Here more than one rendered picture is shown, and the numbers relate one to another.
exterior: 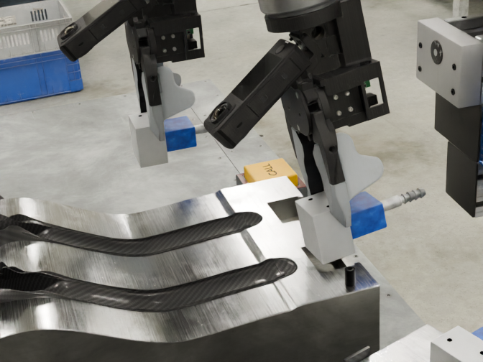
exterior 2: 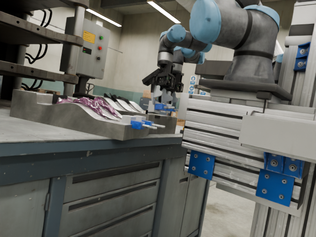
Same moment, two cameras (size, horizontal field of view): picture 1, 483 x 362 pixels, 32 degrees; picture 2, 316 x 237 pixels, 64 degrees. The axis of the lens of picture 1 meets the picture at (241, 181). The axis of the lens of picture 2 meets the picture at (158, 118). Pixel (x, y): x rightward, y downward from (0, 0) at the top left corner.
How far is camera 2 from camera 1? 1.10 m
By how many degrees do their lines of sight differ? 53
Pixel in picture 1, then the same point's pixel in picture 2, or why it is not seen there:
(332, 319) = not seen: hidden behind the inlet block
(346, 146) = (158, 87)
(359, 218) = (157, 105)
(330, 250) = (149, 109)
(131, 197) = not seen: hidden behind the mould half
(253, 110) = (148, 77)
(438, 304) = not seen: outside the picture
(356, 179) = (156, 94)
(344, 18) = (167, 65)
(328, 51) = (163, 71)
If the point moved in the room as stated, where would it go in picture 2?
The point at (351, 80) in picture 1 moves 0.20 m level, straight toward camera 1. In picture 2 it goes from (162, 75) to (123, 65)
